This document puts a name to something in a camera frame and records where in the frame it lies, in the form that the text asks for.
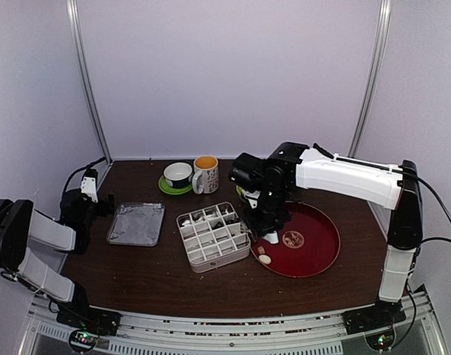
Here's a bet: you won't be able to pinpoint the white oval chocolate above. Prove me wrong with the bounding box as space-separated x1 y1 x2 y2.
259 254 271 265

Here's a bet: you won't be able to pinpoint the silver divided tin box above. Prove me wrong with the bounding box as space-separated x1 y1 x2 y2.
176 202 251 274

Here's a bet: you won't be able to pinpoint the dark white-lined cup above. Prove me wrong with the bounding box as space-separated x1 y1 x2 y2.
163 162 193 186

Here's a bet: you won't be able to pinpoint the white patterned mug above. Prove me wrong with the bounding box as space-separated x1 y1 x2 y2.
191 156 219 195

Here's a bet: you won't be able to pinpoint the aluminium frame post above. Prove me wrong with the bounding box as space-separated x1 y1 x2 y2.
348 0 392 158
66 0 113 164

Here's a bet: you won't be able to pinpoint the right aluminium frame post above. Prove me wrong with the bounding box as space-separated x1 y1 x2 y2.
348 0 392 158

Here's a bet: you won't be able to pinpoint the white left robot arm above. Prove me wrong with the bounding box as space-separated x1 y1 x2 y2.
0 167 114 328

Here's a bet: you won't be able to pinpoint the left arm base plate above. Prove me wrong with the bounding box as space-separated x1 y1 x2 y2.
56 304 121 336

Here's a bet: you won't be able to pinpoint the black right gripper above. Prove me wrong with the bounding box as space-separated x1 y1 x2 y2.
242 185 292 238

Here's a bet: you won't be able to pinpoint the aluminium front rail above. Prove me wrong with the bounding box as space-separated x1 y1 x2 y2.
15 293 449 354

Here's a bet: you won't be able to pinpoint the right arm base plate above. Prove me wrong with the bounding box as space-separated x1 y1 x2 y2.
342 303 406 335

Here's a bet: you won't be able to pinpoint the green saucer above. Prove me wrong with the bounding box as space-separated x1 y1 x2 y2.
158 176 192 195

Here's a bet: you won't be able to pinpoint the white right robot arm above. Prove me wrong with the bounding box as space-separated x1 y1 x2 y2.
228 142 422 327

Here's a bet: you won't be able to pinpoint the red round tray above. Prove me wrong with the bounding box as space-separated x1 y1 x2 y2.
251 202 341 278

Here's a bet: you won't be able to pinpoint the white metal tongs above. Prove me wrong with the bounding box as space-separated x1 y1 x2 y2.
240 189 279 245

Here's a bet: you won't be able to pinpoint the left aluminium frame post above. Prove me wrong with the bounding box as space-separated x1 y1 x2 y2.
66 0 113 164

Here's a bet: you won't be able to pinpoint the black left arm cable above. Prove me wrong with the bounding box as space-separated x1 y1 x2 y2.
62 157 107 200

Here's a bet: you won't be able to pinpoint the bunny print tin lid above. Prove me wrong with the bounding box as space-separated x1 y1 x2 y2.
106 203 165 247

